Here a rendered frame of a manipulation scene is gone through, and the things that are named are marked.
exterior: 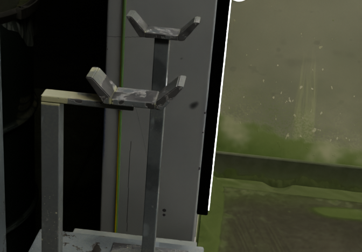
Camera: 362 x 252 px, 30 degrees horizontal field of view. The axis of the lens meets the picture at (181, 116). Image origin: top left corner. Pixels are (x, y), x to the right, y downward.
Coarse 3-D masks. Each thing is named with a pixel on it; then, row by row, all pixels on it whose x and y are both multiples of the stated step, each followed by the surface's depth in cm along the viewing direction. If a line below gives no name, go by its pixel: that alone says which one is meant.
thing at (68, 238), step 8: (40, 232) 91; (64, 232) 91; (72, 232) 92; (40, 240) 89; (64, 240) 90; (72, 240) 90; (80, 240) 90; (88, 240) 90; (96, 240) 90; (104, 240) 90; (112, 240) 90; (120, 240) 91; (128, 240) 91; (136, 240) 91; (32, 248) 87; (40, 248) 88; (64, 248) 88; (72, 248) 88; (80, 248) 88; (88, 248) 88; (96, 248) 88; (104, 248) 89; (176, 248) 90; (184, 248) 90; (192, 248) 90; (200, 248) 90
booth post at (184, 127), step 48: (144, 0) 110; (192, 0) 110; (144, 48) 113; (192, 48) 113; (192, 96) 116; (144, 144) 120; (192, 144) 119; (144, 192) 124; (192, 192) 123; (192, 240) 127
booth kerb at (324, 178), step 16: (224, 160) 263; (240, 160) 262; (256, 160) 261; (272, 160) 261; (288, 160) 260; (304, 160) 260; (224, 176) 265; (240, 176) 264; (256, 176) 264; (272, 176) 263; (288, 176) 263; (304, 176) 262; (320, 176) 262; (336, 176) 261; (352, 176) 260
